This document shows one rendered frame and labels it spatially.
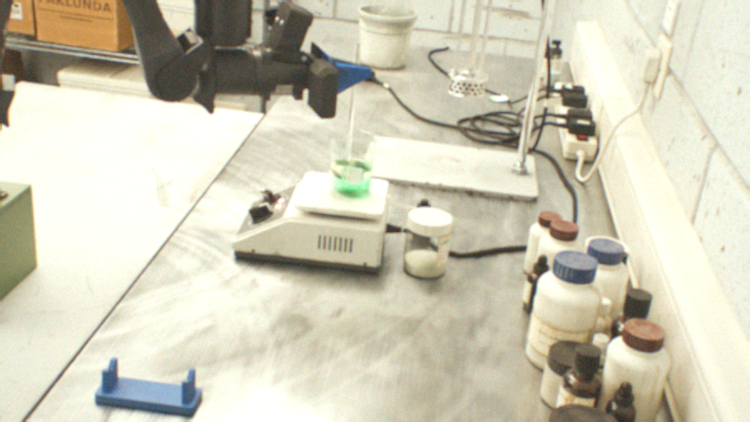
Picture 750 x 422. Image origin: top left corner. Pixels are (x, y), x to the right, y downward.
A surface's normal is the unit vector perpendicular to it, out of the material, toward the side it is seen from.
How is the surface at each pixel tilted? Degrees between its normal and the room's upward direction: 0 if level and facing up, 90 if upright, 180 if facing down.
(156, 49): 62
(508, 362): 0
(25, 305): 0
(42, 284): 0
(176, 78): 90
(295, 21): 87
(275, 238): 90
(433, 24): 90
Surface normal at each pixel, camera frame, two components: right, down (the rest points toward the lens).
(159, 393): 0.09, -0.91
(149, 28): 0.33, 0.42
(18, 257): 0.99, 0.13
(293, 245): -0.09, 0.40
